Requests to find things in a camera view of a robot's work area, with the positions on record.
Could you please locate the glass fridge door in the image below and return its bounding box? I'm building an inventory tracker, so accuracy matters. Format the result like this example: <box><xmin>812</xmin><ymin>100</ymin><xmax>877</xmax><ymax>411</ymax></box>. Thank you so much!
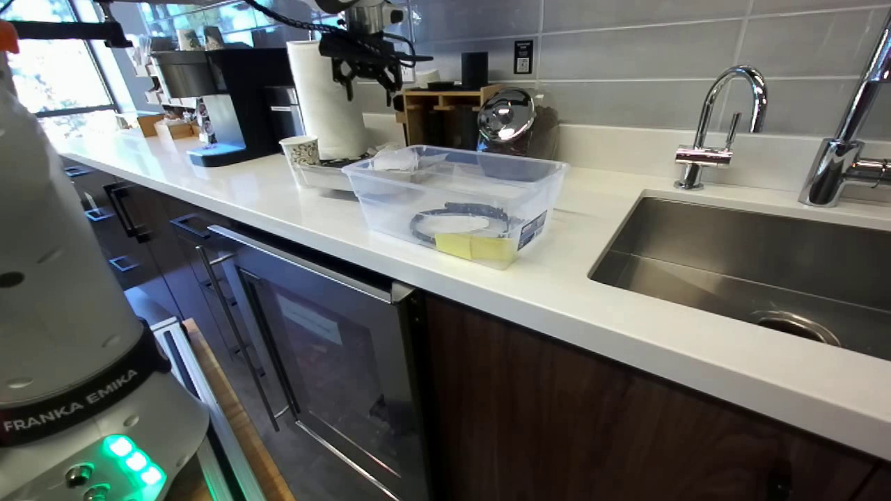
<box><xmin>207</xmin><ymin>223</ymin><xmax>427</xmax><ymax>501</ymax></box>

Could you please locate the large chrome tap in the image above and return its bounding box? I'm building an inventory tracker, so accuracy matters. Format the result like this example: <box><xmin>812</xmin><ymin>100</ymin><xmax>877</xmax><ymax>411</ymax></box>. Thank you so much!
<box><xmin>798</xmin><ymin>13</ymin><xmax>891</xmax><ymax>209</ymax></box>

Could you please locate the steel sink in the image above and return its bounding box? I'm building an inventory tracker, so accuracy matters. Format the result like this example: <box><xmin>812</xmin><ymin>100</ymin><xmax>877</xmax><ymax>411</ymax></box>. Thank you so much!
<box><xmin>588</xmin><ymin>196</ymin><xmax>891</xmax><ymax>363</ymax></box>

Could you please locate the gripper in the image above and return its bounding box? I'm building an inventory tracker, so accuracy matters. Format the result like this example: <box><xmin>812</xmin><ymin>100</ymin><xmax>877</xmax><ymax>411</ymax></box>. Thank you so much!
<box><xmin>318</xmin><ymin>31</ymin><xmax>421</xmax><ymax>107</ymax></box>

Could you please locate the paper towel roll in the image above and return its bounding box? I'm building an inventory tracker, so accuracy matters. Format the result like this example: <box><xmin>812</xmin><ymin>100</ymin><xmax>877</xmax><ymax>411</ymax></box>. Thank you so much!
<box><xmin>286</xmin><ymin>40</ymin><xmax>370</xmax><ymax>161</ymax></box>

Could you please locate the black coffee machine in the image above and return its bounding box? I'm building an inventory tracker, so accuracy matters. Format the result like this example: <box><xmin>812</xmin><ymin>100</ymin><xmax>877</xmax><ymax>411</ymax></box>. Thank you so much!
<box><xmin>149</xmin><ymin>47</ymin><xmax>304</xmax><ymax>168</ymax></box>

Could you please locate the small chrome tap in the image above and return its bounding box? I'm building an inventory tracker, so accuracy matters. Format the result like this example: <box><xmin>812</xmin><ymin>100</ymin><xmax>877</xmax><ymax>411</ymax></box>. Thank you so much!
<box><xmin>673</xmin><ymin>65</ymin><xmax>769</xmax><ymax>191</ymax></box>

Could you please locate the clear tray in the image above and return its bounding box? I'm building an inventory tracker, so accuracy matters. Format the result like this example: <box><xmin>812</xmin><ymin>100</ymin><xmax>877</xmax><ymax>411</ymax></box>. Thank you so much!
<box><xmin>291</xmin><ymin>156</ymin><xmax>371</xmax><ymax>197</ymax></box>

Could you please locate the wooden organizer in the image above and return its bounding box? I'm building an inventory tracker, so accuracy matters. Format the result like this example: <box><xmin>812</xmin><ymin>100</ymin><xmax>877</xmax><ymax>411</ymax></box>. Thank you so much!
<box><xmin>395</xmin><ymin>84</ymin><xmax>503</xmax><ymax>148</ymax></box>

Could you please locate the wooden box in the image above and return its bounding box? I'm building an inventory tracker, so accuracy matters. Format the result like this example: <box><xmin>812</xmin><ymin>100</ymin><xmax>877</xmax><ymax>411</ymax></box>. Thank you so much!
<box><xmin>136</xmin><ymin>111</ymin><xmax>201</xmax><ymax>141</ymax></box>

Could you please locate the black ring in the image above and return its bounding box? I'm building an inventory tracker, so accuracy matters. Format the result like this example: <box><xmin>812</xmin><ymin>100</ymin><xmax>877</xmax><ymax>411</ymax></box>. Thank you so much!
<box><xmin>409</xmin><ymin>202</ymin><xmax>521</xmax><ymax>246</ymax></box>

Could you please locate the fridge door handle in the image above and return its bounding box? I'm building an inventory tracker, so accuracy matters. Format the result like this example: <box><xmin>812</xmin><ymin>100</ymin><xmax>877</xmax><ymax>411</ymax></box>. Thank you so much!
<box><xmin>194</xmin><ymin>243</ymin><xmax>281</xmax><ymax>433</ymax></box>

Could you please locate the window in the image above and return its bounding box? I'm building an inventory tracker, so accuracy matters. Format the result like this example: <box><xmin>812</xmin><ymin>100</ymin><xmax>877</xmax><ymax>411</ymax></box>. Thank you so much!
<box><xmin>0</xmin><ymin>0</ymin><xmax>120</xmax><ymax>118</ymax></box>

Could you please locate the black cylinder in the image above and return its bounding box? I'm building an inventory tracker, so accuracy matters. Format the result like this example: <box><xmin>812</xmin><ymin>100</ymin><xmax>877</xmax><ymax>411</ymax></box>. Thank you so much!
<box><xmin>460</xmin><ymin>51</ymin><xmax>490</xmax><ymax>90</ymax></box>

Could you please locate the yellow sponge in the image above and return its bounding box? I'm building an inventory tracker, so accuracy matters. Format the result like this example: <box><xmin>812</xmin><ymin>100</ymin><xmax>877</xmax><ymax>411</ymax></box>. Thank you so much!
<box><xmin>434</xmin><ymin>232</ymin><xmax>520</xmax><ymax>266</ymax></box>

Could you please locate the clear plastic box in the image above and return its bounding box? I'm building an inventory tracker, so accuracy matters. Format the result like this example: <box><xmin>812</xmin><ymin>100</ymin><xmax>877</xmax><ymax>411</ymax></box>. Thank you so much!
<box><xmin>342</xmin><ymin>144</ymin><xmax>569</xmax><ymax>271</ymax></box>

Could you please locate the patterned paper cup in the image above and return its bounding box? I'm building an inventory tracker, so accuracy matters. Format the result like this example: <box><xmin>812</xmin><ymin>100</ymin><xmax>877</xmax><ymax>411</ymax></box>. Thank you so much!
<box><xmin>279</xmin><ymin>135</ymin><xmax>322</xmax><ymax>168</ymax></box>

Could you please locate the glass jar with chrome lid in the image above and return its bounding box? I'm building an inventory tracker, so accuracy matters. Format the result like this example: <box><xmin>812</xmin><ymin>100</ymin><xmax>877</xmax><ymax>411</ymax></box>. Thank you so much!
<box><xmin>476</xmin><ymin>88</ymin><xmax>562</xmax><ymax>161</ymax></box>

